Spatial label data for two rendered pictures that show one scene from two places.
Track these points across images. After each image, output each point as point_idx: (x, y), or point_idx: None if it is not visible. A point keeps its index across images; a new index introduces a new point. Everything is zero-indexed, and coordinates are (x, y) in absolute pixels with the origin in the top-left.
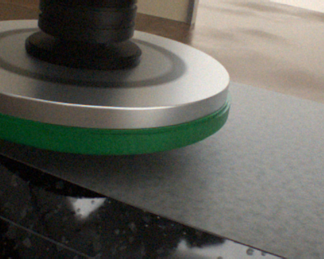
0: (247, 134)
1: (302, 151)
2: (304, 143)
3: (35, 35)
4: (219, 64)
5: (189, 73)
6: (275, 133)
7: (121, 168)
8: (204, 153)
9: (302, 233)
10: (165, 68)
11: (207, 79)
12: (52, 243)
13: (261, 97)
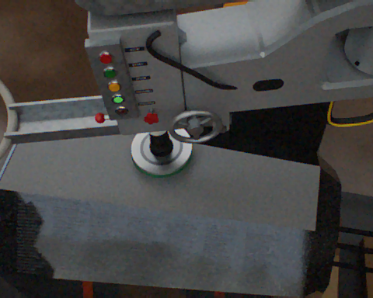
0: (126, 168)
1: (113, 165)
2: (112, 170)
3: (171, 143)
4: (133, 156)
5: (139, 147)
6: (119, 171)
7: None
8: None
9: (120, 136)
10: (144, 147)
11: (135, 145)
12: None
13: (119, 195)
